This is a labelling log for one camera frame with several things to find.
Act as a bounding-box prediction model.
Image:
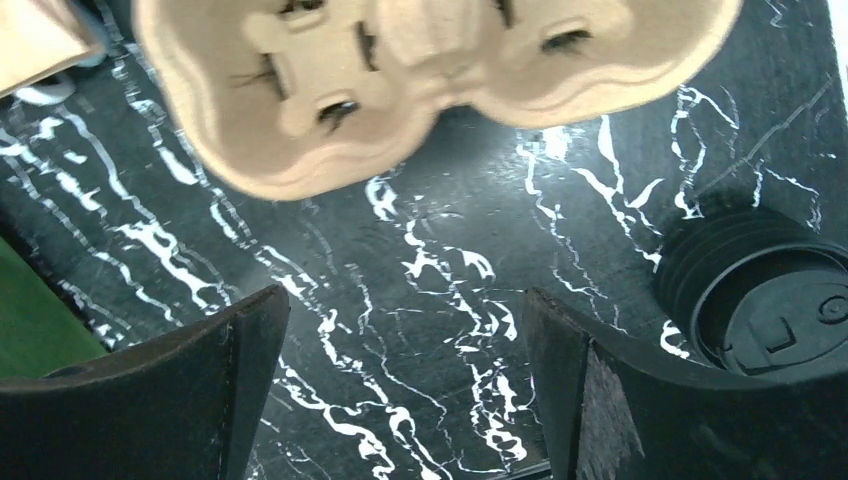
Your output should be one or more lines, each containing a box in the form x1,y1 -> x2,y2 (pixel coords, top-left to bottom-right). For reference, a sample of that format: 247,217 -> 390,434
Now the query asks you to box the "brown kraft paper bag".
1,0 -> 106,97

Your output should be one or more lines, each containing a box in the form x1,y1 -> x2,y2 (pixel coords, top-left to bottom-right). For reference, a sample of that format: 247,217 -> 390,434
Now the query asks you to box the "green paper bag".
1,241 -> 108,379

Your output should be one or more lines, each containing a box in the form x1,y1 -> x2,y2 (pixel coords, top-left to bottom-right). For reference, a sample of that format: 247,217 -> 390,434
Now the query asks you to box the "stack of pulp cup carriers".
132,1 -> 742,200

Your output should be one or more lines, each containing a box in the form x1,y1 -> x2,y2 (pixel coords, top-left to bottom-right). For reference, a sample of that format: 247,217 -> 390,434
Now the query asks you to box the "stack of black cup lids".
654,208 -> 847,382

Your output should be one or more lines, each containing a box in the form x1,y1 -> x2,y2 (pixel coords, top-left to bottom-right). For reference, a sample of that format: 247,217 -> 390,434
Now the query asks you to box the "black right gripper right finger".
523,288 -> 847,479

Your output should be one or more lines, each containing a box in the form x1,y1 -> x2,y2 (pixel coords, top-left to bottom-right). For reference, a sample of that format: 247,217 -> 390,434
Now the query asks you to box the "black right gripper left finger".
1,286 -> 290,479

